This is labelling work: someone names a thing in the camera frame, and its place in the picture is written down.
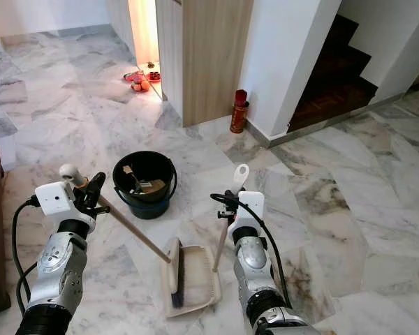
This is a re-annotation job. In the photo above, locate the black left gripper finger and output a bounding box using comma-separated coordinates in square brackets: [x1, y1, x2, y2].
[86, 172, 108, 204]

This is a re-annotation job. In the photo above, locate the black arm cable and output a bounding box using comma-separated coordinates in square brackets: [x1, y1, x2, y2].
[211, 193, 294, 308]
[12, 195, 41, 315]

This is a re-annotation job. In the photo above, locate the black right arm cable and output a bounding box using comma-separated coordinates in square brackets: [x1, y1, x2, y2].
[211, 193, 294, 308]

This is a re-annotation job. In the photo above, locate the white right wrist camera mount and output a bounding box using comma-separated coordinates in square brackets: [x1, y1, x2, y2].
[230, 191, 266, 235]

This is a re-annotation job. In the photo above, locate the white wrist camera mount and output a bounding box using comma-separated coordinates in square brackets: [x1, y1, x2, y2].
[35, 181, 76, 223]
[230, 191, 266, 235]

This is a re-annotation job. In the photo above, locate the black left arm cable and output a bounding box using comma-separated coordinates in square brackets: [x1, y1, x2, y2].
[12, 195, 41, 315]

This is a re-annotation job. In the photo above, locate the plate of oranges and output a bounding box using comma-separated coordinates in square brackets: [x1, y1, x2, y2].
[131, 78, 149, 94]

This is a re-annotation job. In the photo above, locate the dark wooden staircase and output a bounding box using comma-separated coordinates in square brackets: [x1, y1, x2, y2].
[288, 14, 378, 133]

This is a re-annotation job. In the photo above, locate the light wooden cabinet panel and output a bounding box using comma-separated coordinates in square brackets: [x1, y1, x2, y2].
[157, 0, 254, 128]

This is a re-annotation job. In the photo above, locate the red cylindrical can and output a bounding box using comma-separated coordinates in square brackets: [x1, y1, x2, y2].
[229, 89, 251, 135]

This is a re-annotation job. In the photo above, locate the beige long handled dustpan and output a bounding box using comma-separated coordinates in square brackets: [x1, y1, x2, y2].
[163, 163, 250, 319]

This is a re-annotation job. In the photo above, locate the wooden handled broom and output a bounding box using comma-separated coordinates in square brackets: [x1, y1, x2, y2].
[59, 164, 189, 310]

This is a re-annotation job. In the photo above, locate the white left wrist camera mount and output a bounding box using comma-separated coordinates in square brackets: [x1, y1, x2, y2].
[35, 181, 76, 223]

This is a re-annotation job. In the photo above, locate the black plastic bucket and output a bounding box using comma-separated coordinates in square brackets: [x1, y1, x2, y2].
[112, 151, 177, 220]

